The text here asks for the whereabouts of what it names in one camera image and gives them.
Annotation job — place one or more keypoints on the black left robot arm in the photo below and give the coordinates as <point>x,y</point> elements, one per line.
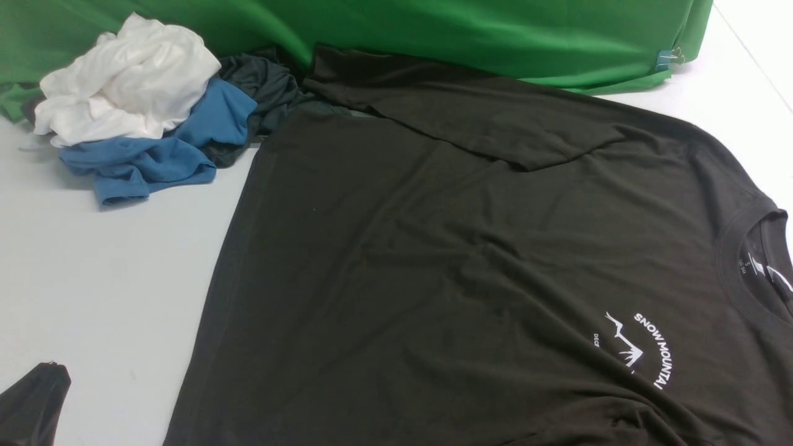
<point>31,407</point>

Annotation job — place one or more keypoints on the crumpled dark teal shirt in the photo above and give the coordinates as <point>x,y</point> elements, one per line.
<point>274,89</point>

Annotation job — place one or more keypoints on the crumpled blue shirt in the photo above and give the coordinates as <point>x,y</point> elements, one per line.
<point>131,169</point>

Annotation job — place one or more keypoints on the dark gray long-sleeved shirt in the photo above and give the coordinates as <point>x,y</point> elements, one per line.
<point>478,261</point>

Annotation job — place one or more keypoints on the crumpled white shirt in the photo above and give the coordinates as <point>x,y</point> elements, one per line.
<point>140,82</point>

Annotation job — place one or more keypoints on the blue binder clip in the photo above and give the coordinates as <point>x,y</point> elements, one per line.
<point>668,58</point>

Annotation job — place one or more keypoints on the green backdrop cloth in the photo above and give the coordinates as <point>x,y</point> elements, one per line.
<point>589,47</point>

